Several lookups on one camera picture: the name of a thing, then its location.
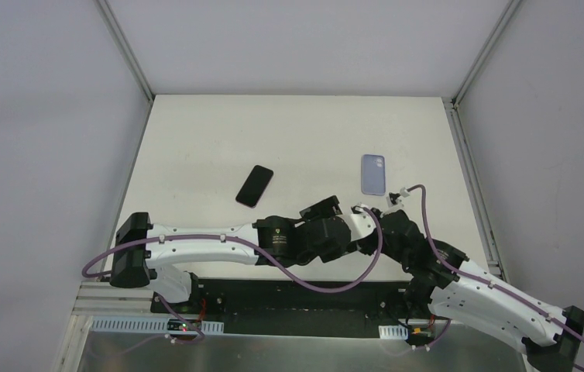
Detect lavender phone case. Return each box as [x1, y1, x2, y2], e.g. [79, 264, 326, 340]
[361, 154, 386, 196]

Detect black phone purple frame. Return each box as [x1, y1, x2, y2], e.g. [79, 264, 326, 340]
[235, 165, 274, 208]

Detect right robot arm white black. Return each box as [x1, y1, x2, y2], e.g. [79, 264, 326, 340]
[350, 208, 584, 371]

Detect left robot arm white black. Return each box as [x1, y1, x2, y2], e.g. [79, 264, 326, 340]
[109, 197, 383, 314]

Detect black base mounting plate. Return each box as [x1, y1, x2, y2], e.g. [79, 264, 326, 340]
[170, 278, 431, 338]

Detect right controller board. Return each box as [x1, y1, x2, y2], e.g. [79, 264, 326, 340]
[407, 326, 435, 343]

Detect controller board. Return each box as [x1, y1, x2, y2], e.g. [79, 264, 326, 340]
[407, 326, 435, 343]
[167, 319, 202, 334]

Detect left controller board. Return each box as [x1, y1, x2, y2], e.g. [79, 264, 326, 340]
[167, 319, 202, 334]

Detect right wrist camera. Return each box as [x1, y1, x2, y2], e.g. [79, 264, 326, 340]
[386, 188, 410, 210]

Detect right aluminium frame rail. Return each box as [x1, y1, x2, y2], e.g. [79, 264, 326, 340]
[442, 98, 503, 274]

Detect aluminium frame rail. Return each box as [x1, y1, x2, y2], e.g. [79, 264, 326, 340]
[442, 98, 503, 274]
[72, 282, 153, 316]

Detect right white cable duct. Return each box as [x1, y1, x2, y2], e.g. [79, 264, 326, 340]
[378, 325, 409, 340]

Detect white cable duct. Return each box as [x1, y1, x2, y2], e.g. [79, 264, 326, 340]
[378, 325, 409, 340]
[90, 316, 225, 336]

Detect left white cable duct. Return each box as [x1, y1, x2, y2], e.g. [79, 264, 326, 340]
[90, 316, 225, 336]

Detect left aluminium frame rail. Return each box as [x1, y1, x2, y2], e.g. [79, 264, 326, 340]
[72, 282, 153, 316]

